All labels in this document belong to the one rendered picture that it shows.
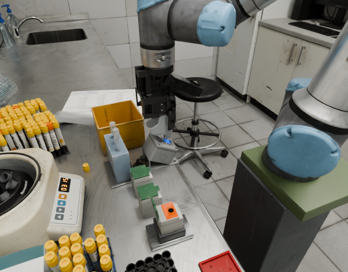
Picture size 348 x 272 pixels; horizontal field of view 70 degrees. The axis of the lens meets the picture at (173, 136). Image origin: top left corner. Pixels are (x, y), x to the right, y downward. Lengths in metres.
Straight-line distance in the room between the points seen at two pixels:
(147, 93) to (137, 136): 0.21
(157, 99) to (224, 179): 1.43
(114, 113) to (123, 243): 0.43
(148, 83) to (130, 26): 2.27
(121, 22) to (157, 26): 2.29
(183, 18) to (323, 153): 0.33
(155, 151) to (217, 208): 1.14
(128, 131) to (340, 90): 0.52
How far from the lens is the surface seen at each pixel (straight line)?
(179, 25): 0.50
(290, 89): 0.61
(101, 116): 0.84
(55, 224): 0.57
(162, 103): 0.60
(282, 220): 0.71
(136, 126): 0.74
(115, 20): 2.79
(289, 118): 0.49
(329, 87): 0.46
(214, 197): 1.81
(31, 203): 0.54
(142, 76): 0.57
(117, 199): 0.64
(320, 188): 0.70
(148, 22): 0.53
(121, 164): 0.62
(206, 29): 0.48
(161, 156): 0.68
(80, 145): 0.84
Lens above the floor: 1.36
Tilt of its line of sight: 36 degrees down
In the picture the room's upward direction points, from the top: straight up
